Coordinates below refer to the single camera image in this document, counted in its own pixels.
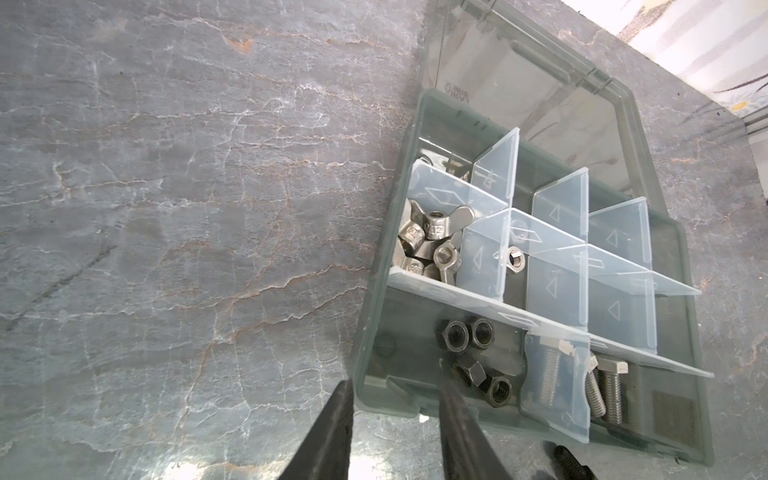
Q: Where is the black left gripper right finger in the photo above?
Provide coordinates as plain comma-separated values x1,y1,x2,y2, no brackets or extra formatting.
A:
439,383,512,479

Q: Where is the silver wing nut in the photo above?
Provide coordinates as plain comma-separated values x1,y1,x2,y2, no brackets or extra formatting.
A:
402,241,461,285
409,199,476,240
392,201,426,268

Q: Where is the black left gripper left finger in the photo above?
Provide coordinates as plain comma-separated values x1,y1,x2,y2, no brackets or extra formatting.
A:
279,380,354,480

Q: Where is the black hex nut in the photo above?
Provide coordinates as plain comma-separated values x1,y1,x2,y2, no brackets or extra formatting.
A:
467,317,495,350
480,375,513,408
435,320,469,353
454,353,487,387

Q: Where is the grey plastic organizer box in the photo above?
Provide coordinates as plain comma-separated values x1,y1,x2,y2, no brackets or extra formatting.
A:
352,1,714,465

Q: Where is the silver hex bolt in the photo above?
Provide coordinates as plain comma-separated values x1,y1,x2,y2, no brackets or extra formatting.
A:
585,353,607,418
597,356,629,425
538,336,574,408

